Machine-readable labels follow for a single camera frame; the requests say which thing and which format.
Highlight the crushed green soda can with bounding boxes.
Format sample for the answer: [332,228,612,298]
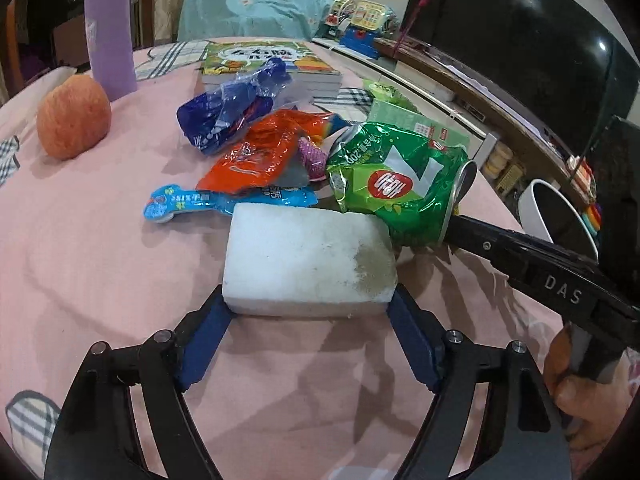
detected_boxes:
[326,122,477,246]

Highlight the green milk carton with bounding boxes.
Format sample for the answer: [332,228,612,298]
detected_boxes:
[368,99,470,152]

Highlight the white foam block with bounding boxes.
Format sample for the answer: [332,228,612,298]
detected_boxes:
[221,203,398,318]

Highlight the blue spoon-shaped wrapper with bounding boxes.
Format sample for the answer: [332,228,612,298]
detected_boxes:
[143,184,318,223]

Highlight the orange snack bag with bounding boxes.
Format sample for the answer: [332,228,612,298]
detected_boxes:
[196,108,347,194]

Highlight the white round trash bin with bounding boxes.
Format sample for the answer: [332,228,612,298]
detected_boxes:
[518,179,599,261]

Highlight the person's right hand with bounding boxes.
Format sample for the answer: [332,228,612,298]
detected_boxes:
[544,328,639,451]

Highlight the rainbow stacking toy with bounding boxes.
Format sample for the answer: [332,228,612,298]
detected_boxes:
[582,204,601,237]

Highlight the stacked snack containers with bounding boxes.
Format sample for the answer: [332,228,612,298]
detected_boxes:
[482,142,513,181]

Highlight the pink tablecloth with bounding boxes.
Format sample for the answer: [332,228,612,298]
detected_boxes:
[0,37,566,480]

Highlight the green crumpled snack wrapper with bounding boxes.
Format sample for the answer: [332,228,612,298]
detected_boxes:
[363,79,418,113]

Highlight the black television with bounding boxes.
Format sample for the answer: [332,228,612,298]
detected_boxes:
[404,0,639,155]

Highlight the pink candy wrapper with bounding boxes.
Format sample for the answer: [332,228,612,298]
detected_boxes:
[298,136,328,181]

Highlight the colourful book stack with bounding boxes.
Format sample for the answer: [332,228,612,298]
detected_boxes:
[201,40,343,98]

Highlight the toy cash register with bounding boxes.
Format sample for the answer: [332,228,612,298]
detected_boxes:
[318,0,399,60]

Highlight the red apple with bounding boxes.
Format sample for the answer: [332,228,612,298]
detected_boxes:
[36,74,112,160]

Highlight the blue plastic wrapper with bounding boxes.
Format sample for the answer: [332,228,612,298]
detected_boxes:
[177,58,293,155]

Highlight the teal covered furniture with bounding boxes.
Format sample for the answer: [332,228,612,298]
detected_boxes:
[177,0,333,41]

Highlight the purple tumbler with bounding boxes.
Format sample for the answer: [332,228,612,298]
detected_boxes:
[84,0,137,102]

